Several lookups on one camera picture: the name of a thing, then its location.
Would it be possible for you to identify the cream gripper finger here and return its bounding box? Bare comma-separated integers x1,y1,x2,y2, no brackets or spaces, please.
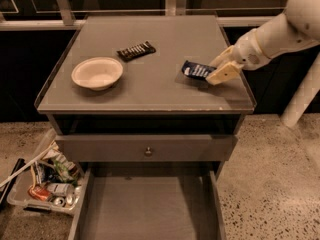
209,45,234,68
206,61,244,85

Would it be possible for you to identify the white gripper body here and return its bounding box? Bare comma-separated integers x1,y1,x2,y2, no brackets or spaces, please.
232,29,271,71

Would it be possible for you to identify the blue rxbar blueberry wrapper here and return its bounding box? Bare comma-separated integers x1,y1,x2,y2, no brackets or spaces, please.
181,60,216,80

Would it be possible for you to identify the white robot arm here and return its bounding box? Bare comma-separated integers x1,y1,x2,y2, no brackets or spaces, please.
206,0,320,85

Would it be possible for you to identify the grey drawer cabinet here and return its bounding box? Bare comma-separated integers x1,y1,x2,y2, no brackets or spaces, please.
33,14,257,240

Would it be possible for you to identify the closed grey top drawer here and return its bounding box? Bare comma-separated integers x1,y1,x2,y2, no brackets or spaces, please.
56,135,237,162

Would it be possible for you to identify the round metal drawer knob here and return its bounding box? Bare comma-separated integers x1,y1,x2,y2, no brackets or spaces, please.
144,147,153,157

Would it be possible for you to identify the open grey middle drawer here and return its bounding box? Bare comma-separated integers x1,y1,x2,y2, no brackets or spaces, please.
68,162,227,240

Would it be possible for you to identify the metal window railing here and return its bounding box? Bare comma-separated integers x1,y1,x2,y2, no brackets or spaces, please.
0,0,287,31

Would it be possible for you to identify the black snack bar wrapper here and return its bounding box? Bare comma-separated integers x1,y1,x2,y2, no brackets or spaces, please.
117,41,156,62

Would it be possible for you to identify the white paper bowl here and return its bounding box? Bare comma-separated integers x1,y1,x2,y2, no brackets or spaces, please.
71,57,123,91

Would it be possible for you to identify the green snack bag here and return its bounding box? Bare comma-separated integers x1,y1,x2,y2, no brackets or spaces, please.
53,160,79,184

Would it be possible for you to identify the white stick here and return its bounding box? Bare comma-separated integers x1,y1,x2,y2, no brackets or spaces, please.
0,146,52,188

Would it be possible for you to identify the clear plastic storage bin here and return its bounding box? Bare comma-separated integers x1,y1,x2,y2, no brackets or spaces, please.
7,130,83,214

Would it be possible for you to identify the silver can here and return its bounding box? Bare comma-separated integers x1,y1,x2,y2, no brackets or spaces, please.
46,183,74,197

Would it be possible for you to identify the red soda can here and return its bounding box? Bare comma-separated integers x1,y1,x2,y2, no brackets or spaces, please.
28,185,52,201

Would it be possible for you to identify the black flat object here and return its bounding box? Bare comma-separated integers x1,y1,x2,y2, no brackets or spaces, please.
0,158,25,210

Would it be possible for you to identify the white diagonal post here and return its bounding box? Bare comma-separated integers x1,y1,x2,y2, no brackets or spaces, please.
280,53,320,128

